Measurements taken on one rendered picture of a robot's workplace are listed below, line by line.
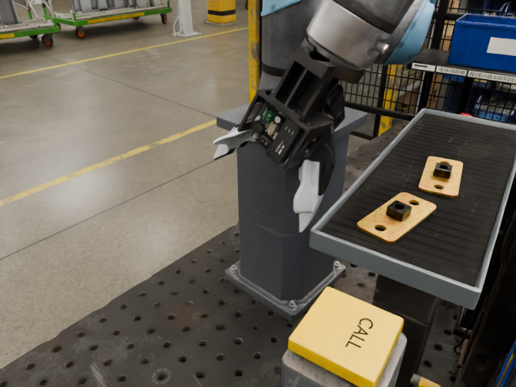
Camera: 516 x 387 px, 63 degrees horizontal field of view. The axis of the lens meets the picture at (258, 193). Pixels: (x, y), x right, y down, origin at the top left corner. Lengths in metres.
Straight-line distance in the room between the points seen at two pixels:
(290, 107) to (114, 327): 0.66
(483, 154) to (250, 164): 0.40
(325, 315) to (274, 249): 0.54
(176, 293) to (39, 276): 1.37
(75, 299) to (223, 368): 1.34
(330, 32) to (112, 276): 1.87
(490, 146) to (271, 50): 0.36
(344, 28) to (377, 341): 0.27
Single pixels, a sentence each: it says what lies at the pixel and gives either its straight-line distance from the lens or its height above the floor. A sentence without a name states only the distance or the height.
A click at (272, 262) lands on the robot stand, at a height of 0.82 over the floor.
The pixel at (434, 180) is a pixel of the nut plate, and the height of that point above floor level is 1.16.
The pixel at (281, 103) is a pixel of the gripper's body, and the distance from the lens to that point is 0.43.
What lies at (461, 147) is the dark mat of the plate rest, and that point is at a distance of 0.59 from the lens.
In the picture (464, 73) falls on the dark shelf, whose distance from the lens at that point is 1.53.
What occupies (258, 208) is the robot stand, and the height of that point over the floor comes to 0.93.
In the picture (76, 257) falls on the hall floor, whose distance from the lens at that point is 2.34.
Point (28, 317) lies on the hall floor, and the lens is 2.11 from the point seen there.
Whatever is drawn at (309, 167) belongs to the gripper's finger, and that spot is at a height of 1.16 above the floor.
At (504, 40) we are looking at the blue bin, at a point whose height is 1.12.
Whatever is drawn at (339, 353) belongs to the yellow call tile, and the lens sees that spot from 0.29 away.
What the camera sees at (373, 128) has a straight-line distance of 3.09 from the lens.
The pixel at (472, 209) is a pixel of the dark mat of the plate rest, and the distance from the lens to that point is 0.46.
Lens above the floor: 1.38
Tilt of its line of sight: 31 degrees down
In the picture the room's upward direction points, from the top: straight up
